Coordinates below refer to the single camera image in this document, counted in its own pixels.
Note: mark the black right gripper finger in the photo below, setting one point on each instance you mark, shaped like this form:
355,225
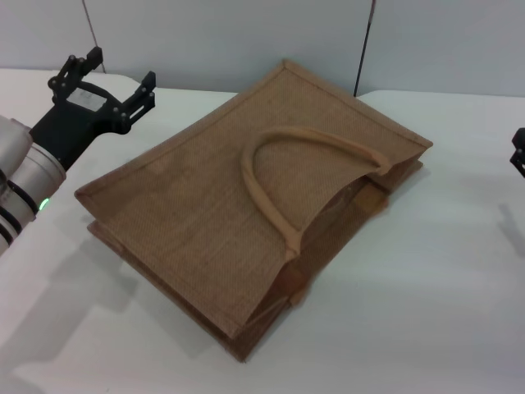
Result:
519,162
520,137

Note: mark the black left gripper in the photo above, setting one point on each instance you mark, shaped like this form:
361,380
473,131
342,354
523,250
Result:
78,119

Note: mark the brown jute handbag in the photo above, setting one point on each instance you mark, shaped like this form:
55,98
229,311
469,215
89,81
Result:
246,205

